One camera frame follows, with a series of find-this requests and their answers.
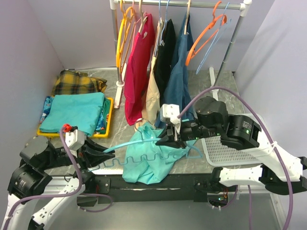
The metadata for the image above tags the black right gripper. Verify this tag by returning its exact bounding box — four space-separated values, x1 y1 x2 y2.
155 118 222 148

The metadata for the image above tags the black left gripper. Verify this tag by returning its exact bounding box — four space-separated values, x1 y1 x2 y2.
39 133 115 170

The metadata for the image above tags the light blue wavy hanger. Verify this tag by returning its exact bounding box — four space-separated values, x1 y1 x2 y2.
88 118 204 172

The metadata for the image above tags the turquoise t shirt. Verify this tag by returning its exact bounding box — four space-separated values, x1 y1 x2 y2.
122 140 196 184

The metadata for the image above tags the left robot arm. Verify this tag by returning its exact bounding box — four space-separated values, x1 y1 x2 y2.
1 137 115 230

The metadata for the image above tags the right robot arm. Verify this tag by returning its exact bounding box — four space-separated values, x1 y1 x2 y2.
157 96 307 195

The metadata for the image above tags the cream beige shirt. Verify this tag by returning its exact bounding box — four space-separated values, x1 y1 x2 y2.
142 19 164 124

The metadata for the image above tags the dark blue shirt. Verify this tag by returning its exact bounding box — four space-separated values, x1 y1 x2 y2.
154 11 196 129

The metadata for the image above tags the magenta pink shirt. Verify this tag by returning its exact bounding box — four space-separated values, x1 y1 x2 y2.
124 13 155 126

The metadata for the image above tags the yellow plaid shirt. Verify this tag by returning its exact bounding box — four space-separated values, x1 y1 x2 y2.
51 70 107 96

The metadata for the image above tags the black shirt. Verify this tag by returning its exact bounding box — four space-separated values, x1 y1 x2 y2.
154 19 176 101

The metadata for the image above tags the beige hanger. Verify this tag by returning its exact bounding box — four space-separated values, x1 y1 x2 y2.
133 0 148 34

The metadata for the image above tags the yellow plastic hanger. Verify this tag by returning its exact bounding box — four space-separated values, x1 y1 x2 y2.
116 2 134 72

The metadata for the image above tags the orange plastic hanger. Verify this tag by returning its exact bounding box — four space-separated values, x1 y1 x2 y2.
185 0 229 66

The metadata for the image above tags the wooden hanger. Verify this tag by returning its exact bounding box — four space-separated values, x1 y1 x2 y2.
184 0 191 35

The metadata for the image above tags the green printed garment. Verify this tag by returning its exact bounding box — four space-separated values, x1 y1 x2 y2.
95 98 111 134

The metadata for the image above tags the black base bar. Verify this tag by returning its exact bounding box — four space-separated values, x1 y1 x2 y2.
84 173 236 202

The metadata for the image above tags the folded turquoise cloth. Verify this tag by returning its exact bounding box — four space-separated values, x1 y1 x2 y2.
39 92 105 136

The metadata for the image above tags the white perforated plastic basket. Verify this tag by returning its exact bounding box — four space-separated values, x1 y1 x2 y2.
201 137 260 167

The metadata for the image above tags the yellow plastic tray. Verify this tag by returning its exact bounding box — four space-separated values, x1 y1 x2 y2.
36 97 114 138

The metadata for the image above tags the blue patterned cloth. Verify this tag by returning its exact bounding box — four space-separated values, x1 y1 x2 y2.
39 96 54 124

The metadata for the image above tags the white clothes rack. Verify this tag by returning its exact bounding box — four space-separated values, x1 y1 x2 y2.
110 0 252 109

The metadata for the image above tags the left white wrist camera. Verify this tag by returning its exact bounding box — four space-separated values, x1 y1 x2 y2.
62 124 85 151

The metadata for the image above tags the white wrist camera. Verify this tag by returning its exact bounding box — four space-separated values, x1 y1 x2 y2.
62 124 85 151
159 104 181 134

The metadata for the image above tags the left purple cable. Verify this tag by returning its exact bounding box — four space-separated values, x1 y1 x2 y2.
4 126 113 228

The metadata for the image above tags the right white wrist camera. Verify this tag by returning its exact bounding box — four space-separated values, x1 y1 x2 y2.
159 104 181 134

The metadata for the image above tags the thin blue wire hanger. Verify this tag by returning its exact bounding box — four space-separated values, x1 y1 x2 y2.
186 1 230 74

